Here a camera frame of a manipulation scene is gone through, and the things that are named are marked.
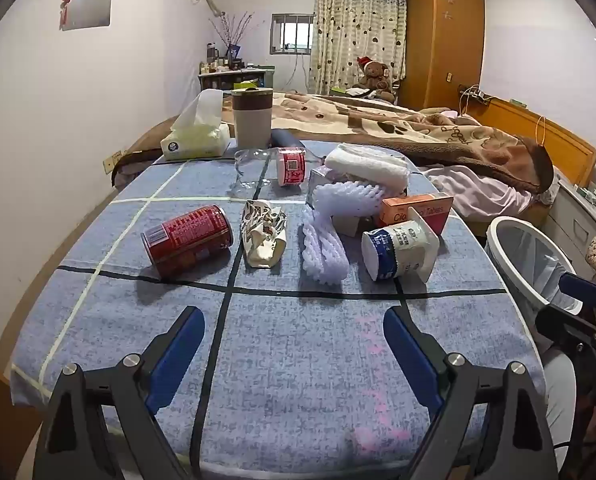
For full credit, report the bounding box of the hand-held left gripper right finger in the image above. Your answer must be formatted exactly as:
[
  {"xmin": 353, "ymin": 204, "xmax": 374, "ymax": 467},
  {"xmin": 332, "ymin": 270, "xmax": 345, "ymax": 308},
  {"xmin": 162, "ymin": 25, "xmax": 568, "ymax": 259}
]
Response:
[{"xmin": 383, "ymin": 305, "xmax": 559, "ymax": 480}]

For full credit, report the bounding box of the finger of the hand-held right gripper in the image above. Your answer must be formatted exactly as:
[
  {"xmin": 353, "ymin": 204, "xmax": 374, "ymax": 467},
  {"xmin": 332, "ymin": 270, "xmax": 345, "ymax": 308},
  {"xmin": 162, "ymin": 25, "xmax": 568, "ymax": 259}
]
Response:
[
  {"xmin": 559, "ymin": 271, "xmax": 596, "ymax": 311},
  {"xmin": 534, "ymin": 304, "xmax": 596, "ymax": 348}
]

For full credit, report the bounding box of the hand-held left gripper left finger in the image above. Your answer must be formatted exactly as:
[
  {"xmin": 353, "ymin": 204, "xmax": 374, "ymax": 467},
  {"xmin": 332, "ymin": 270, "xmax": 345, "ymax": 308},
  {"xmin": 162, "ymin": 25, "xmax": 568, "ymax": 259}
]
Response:
[{"xmin": 32, "ymin": 305, "xmax": 206, "ymax": 480}]

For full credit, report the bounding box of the white trash bin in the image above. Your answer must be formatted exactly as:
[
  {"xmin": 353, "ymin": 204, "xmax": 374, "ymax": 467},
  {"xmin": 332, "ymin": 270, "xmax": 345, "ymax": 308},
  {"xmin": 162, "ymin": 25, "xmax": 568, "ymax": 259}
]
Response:
[{"xmin": 485, "ymin": 216, "xmax": 586, "ymax": 356}]

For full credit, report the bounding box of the purple foam fruit net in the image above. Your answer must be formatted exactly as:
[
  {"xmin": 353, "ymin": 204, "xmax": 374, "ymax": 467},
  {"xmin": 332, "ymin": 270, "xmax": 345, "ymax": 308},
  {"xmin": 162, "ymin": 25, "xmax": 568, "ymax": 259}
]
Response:
[
  {"xmin": 310, "ymin": 181, "xmax": 386, "ymax": 218},
  {"xmin": 300, "ymin": 207, "xmax": 349, "ymax": 287}
]

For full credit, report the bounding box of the patterned paper carton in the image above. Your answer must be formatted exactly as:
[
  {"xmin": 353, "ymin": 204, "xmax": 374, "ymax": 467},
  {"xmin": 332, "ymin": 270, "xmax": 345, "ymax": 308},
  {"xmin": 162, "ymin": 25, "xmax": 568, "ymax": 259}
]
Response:
[{"xmin": 240, "ymin": 199, "xmax": 287, "ymax": 270}]

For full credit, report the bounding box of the orange medicine box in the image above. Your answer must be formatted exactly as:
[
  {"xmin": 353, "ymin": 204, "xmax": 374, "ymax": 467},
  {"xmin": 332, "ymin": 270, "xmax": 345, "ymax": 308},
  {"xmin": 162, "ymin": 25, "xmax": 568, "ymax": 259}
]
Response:
[{"xmin": 378, "ymin": 192, "xmax": 455, "ymax": 236}]

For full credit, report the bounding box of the clear plastic bottle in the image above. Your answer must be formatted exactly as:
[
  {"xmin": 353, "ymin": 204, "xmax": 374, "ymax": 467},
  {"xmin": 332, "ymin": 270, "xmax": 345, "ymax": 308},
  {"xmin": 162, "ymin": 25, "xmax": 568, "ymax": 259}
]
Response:
[{"xmin": 234, "ymin": 146, "xmax": 307, "ymax": 191}]

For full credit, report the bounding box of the clear bin liner bag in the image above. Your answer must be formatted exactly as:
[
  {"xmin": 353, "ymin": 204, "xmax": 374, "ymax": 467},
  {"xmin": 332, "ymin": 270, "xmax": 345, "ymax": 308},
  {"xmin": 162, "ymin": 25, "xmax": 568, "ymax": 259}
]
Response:
[{"xmin": 495, "ymin": 222, "xmax": 581, "ymax": 313}]

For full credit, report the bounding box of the grey drawer nightstand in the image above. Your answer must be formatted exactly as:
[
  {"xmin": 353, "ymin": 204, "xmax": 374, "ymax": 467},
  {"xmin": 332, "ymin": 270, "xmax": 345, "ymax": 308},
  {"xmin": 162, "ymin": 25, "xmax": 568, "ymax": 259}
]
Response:
[{"xmin": 548, "ymin": 175, "xmax": 596, "ymax": 271}]

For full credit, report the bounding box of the white yogurt cup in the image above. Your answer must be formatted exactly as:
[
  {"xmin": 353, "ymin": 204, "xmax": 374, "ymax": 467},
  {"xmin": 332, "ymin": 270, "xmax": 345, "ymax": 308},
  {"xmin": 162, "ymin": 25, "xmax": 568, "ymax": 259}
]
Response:
[{"xmin": 361, "ymin": 207, "xmax": 439, "ymax": 283}]

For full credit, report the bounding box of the red drink can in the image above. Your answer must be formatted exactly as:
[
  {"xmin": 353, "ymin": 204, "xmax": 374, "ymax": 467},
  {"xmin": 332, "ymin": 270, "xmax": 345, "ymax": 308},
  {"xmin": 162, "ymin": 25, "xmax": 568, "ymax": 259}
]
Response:
[{"xmin": 142, "ymin": 205, "xmax": 235, "ymax": 281}]

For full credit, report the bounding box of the wooden headboard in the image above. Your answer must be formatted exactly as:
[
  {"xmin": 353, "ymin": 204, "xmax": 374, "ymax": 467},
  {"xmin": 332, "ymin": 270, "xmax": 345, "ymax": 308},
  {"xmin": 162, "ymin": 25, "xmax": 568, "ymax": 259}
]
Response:
[{"xmin": 465, "ymin": 96, "xmax": 596, "ymax": 188}]

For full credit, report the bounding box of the lilac bed sheet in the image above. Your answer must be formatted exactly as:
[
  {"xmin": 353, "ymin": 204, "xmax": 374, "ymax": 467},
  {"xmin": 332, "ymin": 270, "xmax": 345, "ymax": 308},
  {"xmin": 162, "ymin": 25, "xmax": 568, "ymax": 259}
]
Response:
[{"xmin": 423, "ymin": 165, "xmax": 534, "ymax": 221}]

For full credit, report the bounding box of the white rolled towel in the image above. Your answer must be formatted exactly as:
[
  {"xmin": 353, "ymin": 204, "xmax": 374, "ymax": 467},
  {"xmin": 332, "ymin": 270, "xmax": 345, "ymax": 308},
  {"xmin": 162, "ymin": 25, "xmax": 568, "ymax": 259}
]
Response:
[{"xmin": 324, "ymin": 143, "xmax": 411, "ymax": 193}]

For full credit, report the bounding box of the wooden cabinet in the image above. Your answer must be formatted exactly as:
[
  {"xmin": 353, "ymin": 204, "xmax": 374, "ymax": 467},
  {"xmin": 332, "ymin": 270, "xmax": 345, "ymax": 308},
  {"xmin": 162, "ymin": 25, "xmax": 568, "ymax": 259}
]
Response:
[{"xmin": 0, "ymin": 355, "xmax": 43, "ymax": 480}]

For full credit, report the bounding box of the white tissue pack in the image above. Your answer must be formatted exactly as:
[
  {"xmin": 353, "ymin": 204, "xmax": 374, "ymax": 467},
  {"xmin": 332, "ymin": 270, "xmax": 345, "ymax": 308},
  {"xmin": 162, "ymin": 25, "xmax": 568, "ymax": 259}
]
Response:
[{"xmin": 160, "ymin": 88, "xmax": 231, "ymax": 162}]

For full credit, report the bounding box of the power strip with chargers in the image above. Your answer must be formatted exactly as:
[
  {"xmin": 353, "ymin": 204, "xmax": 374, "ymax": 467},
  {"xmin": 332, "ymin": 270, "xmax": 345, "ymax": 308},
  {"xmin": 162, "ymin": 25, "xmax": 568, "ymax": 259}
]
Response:
[{"xmin": 458, "ymin": 85, "xmax": 494, "ymax": 106}]

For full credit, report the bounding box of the brown paw print blanket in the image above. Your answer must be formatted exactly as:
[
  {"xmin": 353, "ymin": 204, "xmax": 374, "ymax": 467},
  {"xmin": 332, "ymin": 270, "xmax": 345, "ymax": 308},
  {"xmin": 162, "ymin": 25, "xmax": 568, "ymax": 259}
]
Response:
[{"xmin": 112, "ymin": 91, "xmax": 555, "ymax": 195}]

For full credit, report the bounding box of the dark blue object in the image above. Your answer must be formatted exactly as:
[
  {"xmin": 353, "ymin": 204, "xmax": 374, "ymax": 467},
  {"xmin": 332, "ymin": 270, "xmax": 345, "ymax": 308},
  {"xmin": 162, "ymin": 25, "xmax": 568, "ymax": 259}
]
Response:
[{"xmin": 270, "ymin": 129, "xmax": 305, "ymax": 148}]

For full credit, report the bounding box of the beige brown canister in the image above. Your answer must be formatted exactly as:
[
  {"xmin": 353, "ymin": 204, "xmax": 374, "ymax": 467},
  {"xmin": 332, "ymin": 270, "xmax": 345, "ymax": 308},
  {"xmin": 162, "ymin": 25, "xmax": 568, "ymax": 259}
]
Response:
[{"xmin": 231, "ymin": 87, "xmax": 275, "ymax": 150}]

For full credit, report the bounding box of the white side desk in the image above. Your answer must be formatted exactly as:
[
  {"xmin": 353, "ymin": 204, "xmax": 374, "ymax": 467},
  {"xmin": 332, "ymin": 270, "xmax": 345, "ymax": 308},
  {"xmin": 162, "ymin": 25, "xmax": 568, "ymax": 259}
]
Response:
[{"xmin": 198, "ymin": 62, "xmax": 276, "ymax": 96}]

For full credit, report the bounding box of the brown teddy bear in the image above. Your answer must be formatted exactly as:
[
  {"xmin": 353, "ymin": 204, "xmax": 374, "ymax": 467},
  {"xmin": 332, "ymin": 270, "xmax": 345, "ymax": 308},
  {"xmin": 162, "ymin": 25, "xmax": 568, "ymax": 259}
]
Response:
[{"xmin": 353, "ymin": 56, "xmax": 396, "ymax": 103}]

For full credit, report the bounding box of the wooden wardrobe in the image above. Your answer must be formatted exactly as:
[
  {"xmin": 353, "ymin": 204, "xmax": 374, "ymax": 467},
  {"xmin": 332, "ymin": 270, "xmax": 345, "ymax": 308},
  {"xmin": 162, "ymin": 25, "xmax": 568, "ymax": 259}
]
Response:
[{"xmin": 398, "ymin": 0, "xmax": 486, "ymax": 111}]

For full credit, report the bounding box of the row of toiletry bottles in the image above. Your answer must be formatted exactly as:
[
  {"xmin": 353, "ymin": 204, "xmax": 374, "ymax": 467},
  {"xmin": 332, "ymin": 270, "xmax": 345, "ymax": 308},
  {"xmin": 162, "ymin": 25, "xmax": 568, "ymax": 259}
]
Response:
[{"xmin": 200, "ymin": 42, "xmax": 249, "ymax": 73}]

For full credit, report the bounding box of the vase with bare branches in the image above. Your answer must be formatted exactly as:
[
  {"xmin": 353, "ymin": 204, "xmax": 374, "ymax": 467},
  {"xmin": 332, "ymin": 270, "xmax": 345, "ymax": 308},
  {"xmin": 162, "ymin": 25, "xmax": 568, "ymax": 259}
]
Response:
[{"xmin": 209, "ymin": 10, "xmax": 259, "ymax": 61}]

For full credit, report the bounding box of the heart print curtain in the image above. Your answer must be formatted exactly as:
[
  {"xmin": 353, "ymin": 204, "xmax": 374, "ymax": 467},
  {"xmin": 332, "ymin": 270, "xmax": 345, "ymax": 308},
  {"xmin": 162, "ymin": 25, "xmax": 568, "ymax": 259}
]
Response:
[{"xmin": 309, "ymin": 0, "xmax": 409, "ymax": 95}]

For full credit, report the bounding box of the barred window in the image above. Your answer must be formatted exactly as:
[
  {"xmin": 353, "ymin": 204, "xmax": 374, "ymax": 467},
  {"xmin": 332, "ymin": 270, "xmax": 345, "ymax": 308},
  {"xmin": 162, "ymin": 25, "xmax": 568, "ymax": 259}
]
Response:
[{"xmin": 269, "ymin": 12, "xmax": 315, "ymax": 56}]

